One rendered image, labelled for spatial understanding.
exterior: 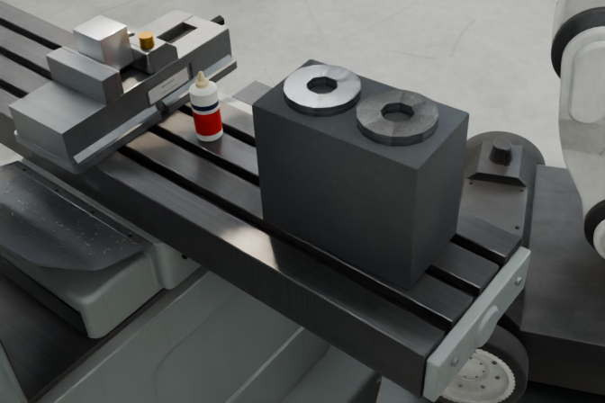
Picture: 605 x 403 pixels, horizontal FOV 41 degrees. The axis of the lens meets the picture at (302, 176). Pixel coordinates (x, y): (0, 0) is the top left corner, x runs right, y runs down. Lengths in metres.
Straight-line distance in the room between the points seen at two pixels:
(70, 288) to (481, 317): 0.56
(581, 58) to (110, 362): 0.81
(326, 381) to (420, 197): 0.97
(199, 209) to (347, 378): 0.80
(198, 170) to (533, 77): 2.09
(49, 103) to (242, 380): 0.67
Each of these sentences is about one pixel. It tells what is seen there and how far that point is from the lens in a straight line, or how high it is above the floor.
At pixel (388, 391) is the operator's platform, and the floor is 0.40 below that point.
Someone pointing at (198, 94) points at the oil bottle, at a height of 1.02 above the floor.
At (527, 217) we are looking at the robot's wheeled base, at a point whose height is 0.58.
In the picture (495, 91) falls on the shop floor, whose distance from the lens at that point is 2.97.
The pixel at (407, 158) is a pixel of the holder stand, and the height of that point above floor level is 1.12.
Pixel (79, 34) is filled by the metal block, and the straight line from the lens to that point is 1.21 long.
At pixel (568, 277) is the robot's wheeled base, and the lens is 1.51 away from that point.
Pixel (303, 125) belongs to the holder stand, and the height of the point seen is 1.12.
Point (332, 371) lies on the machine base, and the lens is 1.79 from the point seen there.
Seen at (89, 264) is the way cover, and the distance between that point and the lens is 1.10.
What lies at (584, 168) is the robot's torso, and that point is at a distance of 1.39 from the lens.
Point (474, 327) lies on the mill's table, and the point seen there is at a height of 0.91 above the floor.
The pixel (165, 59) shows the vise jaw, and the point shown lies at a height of 1.02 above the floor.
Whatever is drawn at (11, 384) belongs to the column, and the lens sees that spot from 1.08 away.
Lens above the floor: 1.64
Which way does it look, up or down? 40 degrees down
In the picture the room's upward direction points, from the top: 3 degrees counter-clockwise
